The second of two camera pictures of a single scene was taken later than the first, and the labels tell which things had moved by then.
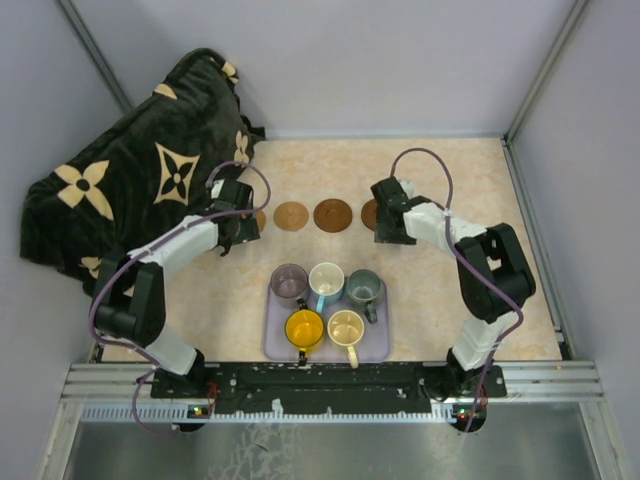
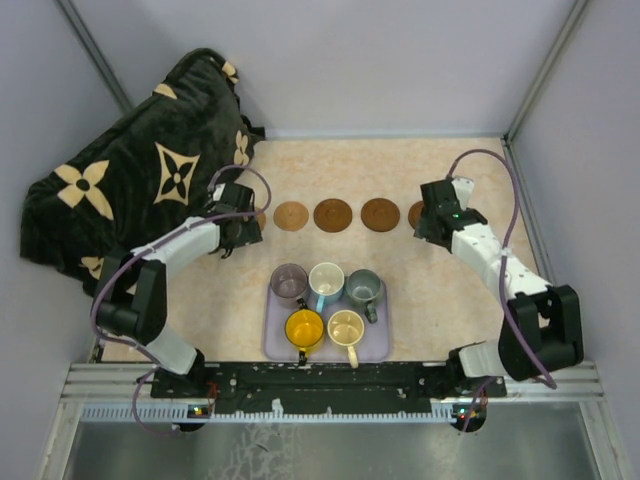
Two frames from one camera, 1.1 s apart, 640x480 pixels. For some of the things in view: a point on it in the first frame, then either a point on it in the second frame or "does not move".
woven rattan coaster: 260,219 does not move
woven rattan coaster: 291,216 does not move
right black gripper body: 383,233 to 423,228
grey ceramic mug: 363,288 does not move
